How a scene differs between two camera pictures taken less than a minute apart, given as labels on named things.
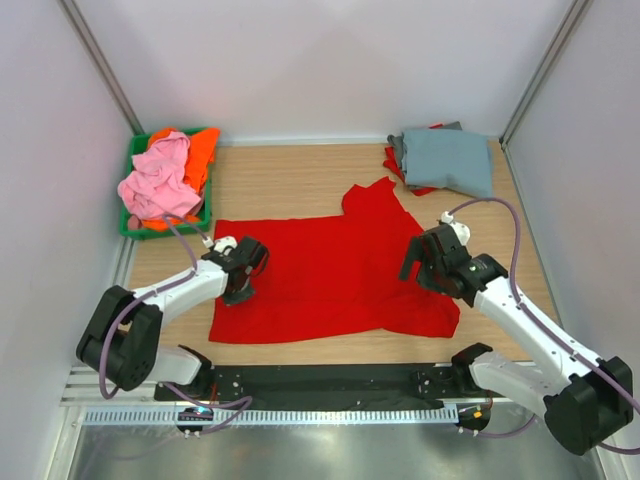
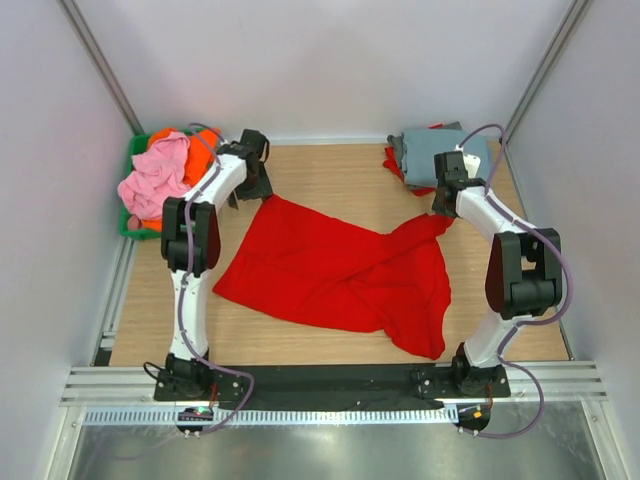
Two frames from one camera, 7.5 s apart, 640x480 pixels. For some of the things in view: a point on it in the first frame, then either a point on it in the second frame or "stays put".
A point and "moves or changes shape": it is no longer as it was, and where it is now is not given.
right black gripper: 416,252 to 438,208
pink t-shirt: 158,188 stays put
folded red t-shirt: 392,163 stays put
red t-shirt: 327,276 moves or changes shape
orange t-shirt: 200,155 stays put
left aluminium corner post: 88,39 stays put
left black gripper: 230,299 to 262,190
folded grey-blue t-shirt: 451,159 stays put
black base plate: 330,386 stays put
